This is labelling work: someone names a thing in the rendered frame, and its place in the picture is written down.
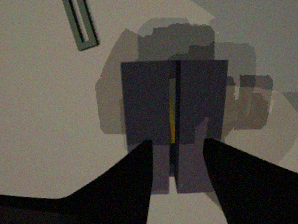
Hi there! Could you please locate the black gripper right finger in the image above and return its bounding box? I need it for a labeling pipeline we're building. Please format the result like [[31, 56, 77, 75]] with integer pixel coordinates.
[[202, 139, 298, 224]]

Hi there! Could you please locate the gold coin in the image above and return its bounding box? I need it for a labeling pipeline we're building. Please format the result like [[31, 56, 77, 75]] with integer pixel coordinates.
[[170, 100, 176, 144]]

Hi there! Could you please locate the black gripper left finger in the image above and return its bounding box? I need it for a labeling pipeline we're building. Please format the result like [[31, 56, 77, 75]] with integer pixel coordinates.
[[0, 140, 153, 224]]

